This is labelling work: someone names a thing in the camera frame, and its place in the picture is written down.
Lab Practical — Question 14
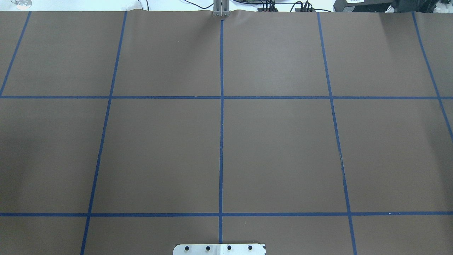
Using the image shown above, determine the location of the black box top right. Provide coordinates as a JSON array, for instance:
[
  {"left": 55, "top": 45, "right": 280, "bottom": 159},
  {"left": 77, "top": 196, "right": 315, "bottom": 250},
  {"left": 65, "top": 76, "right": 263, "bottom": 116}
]
[{"left": 333, "top": 0, "right": 440, "bottom": 13}]

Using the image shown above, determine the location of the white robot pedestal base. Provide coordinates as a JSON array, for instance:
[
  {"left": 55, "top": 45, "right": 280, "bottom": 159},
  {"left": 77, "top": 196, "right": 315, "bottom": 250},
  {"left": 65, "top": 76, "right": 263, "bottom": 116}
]
[{"left": 173, "top": 243, "right": 266, "bottom": 255}]

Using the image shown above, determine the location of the brown paper table mat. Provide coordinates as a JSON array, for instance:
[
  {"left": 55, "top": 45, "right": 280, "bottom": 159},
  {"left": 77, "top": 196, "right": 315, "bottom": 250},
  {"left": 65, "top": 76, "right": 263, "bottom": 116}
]
[{"left": 1, "top": 10, "right": 452, "bottom": 255}]

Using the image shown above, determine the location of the aluminium frame post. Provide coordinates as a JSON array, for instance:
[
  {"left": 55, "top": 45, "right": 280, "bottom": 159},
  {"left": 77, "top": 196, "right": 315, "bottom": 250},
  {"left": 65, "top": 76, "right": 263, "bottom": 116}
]
[{"left": 213, "top": 0, "right": 231, "bottom": 17}]

